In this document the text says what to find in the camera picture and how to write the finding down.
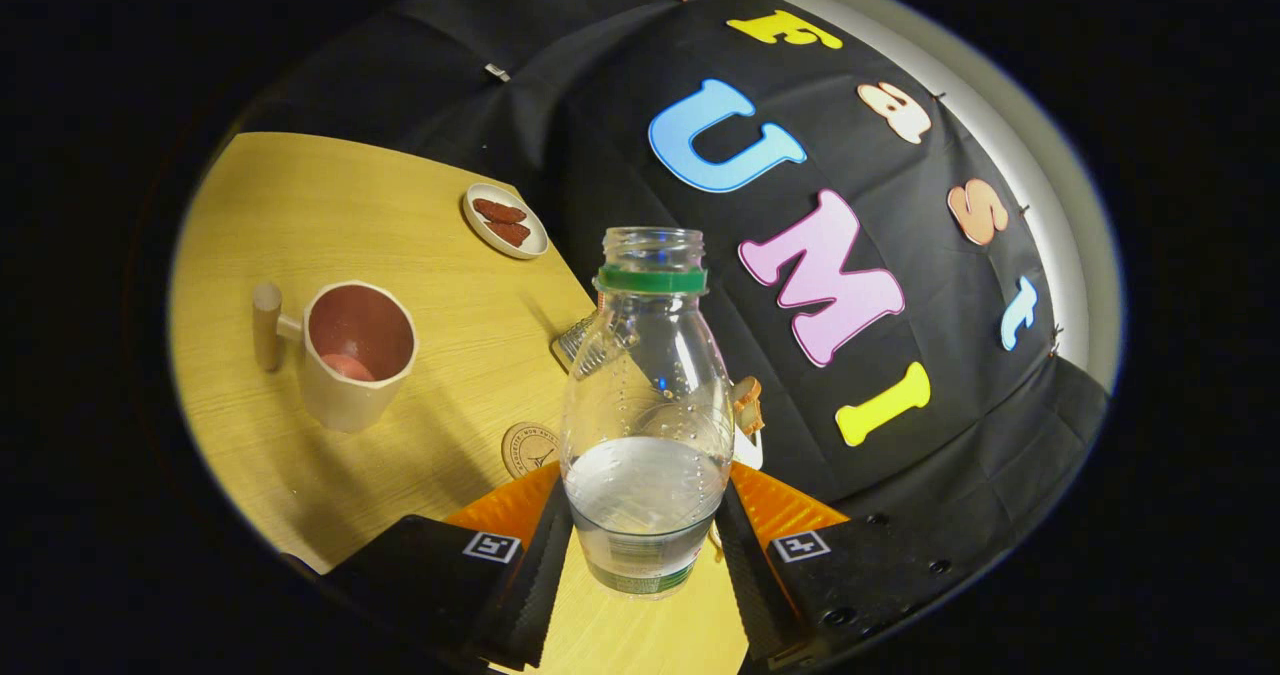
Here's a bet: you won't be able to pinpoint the round wooden coaster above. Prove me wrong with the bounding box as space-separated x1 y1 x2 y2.
501 422 564 481

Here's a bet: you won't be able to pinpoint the small white plate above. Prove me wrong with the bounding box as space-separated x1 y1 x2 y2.
462 183 550 260

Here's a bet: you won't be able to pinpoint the black backdrop cloth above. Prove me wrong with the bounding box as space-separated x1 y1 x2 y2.
240 0 1111 556

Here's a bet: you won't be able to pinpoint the ribbed clear glass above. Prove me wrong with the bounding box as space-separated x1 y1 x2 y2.
550 313 606 376

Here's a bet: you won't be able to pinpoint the beige cup with wooden handle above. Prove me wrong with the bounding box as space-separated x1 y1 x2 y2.
252 280 419 433

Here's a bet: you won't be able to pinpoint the white toaster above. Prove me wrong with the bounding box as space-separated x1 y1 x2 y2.
730 423 766 472

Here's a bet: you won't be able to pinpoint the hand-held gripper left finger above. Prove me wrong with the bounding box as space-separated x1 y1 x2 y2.
322 461 575 672

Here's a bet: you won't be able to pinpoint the wooden table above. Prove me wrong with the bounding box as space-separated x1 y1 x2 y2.
168 132 751 675

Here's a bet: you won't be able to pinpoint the clear plastic juice bottle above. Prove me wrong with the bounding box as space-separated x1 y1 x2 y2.
560 227 736 596

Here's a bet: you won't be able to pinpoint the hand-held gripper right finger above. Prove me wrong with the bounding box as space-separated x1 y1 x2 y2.
713 460 979 670

